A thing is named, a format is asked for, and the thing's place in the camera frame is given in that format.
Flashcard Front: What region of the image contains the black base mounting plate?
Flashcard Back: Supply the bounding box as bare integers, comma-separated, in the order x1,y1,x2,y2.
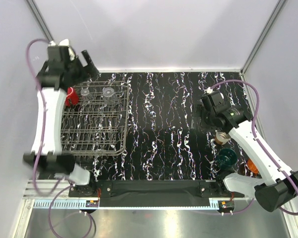
69,180,244,209

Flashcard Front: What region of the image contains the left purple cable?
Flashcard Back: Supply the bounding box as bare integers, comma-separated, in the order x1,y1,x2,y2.
26,38,76,196

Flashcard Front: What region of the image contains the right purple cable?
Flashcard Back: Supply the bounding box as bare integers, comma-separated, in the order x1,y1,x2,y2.
206,79,298,215

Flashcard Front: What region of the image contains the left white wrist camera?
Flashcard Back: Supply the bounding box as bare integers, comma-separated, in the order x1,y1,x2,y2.
48,39,76,60

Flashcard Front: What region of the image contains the red plastic cup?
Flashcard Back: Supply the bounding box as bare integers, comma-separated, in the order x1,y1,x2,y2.
65,87,79,107

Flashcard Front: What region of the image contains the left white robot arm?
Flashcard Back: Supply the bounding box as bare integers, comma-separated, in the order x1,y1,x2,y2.
23,39,99,197

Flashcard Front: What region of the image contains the large clear plastic cup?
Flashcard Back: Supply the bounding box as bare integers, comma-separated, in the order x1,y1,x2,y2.
102,87,119,105

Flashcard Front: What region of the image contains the purple cable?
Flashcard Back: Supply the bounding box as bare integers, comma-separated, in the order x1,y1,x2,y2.
26,38,76,196
206,79,298,215

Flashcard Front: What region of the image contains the small clear plastic cup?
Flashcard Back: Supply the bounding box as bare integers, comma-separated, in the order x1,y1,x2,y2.
80,88,92,104

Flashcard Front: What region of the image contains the black marble pattern mat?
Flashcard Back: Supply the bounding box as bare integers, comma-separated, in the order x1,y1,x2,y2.
75,72,249,180

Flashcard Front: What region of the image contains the orange translucent cup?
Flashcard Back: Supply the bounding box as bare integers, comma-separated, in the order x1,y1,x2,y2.
247,159,259,174

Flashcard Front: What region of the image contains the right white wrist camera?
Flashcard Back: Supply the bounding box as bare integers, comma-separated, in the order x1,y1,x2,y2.
206,87,213,94

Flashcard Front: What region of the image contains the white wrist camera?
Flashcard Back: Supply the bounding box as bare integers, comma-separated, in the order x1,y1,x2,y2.
48,39,76,60
206,87,213,94

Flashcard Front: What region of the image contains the dark green mug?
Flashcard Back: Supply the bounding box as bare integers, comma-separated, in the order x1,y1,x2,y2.
214,148,237,170

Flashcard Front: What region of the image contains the grey wire dish rack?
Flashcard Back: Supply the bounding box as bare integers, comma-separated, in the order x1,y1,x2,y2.
61,80,130,156

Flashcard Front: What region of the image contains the white steel tumbler brown band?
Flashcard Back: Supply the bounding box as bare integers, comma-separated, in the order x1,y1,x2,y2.
215,131,231,145

